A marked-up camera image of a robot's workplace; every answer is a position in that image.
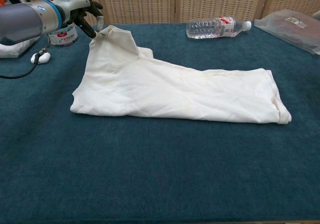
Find white earbuds case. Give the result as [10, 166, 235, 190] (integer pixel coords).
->
[30, 51, 52, 65]

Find white short-sleeve T-shirt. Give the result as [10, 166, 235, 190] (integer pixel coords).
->
[69, 25, 293, 125]

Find blue carpet table cover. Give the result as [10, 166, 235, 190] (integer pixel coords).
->
[0, 21, 320, 224]

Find clear round plastic jar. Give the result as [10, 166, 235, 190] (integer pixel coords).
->
[48, 23, 79, 47]

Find clear plastic water bottle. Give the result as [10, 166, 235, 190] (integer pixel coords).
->
[185, 16, 253, 39]

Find white garment in plastic bag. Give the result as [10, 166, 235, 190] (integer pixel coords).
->
[0, 40, 38, 59]

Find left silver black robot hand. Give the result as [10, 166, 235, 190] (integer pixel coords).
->
[53, 0, 105, 39]

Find woven wooden folding screen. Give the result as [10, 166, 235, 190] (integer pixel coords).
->
[23, 0, 320, 26]

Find dark red garment frosted bag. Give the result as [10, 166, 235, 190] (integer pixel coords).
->
[254, 8, 320, 56]

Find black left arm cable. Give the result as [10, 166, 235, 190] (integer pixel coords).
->
[0, 47, 49, 80]

